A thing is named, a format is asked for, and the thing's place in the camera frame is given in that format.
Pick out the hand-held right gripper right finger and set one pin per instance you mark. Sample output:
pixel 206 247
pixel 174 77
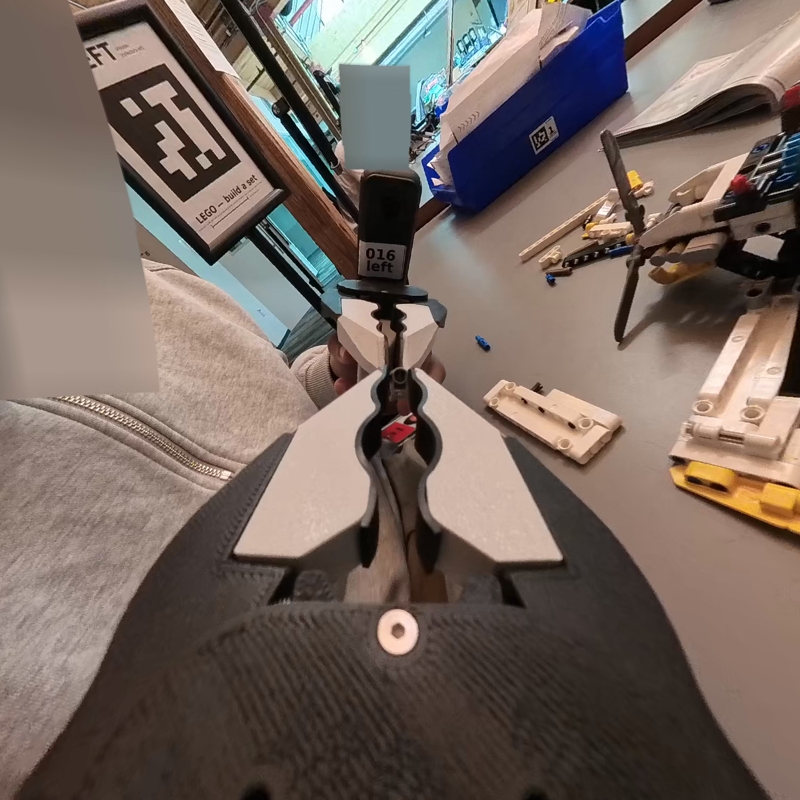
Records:
pixel 494 500

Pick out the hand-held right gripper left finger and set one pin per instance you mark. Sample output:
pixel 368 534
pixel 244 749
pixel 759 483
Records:
pixel 300 500

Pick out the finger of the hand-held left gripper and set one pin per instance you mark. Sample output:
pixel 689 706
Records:
pixel 361 334
pixel 415 334

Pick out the grey lego pin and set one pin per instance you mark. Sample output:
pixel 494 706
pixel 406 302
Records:
pixel 400 382

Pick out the white lego panel assembly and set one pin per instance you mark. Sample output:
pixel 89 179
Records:
pixel 550 415

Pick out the person's left forearm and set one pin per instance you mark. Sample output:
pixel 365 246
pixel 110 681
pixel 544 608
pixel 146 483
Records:
pixel 219 337

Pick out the pile of loose lego pieces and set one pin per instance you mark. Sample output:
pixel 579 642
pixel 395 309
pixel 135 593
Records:
pixel 600 232

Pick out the lego helicopter model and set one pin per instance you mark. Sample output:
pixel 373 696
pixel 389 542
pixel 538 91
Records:
pixel 744 369

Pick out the person's left hand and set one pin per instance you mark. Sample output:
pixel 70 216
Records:
pixel 342 372

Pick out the red and white card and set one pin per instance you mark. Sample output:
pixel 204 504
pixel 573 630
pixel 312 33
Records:
pixel 399 431

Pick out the blue plastic bin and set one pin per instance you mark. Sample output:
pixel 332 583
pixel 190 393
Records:
pixel 500 162

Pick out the white paper packaging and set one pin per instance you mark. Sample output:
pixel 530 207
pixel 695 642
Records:
pixel 494 81

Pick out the framed marker sign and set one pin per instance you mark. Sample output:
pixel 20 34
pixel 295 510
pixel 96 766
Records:
pixel 169 125

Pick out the white paper notice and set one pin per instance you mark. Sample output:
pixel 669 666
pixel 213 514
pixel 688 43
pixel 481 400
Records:
pixel 209 37

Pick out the open instruction booklet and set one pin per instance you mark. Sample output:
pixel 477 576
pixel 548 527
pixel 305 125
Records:
pixel 706 81

